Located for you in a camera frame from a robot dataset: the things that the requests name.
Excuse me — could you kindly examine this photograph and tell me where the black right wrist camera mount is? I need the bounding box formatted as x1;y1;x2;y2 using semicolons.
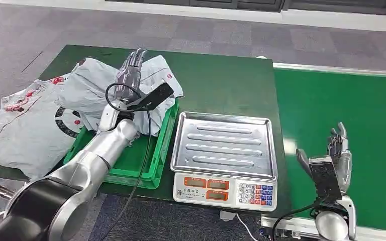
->
308;155;343;201

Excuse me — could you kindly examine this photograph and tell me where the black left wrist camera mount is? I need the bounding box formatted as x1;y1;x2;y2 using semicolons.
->
126;82;175;112

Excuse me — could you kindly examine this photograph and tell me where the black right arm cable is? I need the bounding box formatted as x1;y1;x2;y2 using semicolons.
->
271;198;327;241

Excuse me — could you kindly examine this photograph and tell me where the dark cabinet base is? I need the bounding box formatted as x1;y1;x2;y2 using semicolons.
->
105;0;386;17

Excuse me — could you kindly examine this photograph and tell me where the white scale power cable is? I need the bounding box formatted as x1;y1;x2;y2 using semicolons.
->
235;213;258;241

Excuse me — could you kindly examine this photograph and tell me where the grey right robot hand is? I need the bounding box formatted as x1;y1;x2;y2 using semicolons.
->
295;122;353;195

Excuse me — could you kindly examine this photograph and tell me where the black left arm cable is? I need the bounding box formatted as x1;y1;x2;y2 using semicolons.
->
100;83;153;241

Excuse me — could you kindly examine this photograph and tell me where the green conveyor belt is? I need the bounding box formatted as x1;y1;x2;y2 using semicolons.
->
272;62;386;241

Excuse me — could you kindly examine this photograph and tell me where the white parcel red print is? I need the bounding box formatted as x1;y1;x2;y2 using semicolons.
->
55;55;184;136

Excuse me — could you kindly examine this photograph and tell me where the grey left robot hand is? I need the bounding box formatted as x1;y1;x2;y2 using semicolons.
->
114;48;149;104

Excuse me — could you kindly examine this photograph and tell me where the grey parcel black circle print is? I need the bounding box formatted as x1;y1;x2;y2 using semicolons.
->
0;77;87;180

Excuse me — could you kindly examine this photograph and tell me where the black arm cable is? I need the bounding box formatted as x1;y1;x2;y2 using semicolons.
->
271;198;327;241
100;83;153;241

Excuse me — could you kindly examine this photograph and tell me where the green plastic crate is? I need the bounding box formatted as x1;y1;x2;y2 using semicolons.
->
63;99;180;190

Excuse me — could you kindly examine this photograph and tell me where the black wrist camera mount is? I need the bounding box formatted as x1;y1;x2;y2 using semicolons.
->
126;82;175;112
308;155;343;201

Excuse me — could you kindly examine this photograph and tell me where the white electronic scale steel pan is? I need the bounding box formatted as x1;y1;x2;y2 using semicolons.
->
170;111;278;212

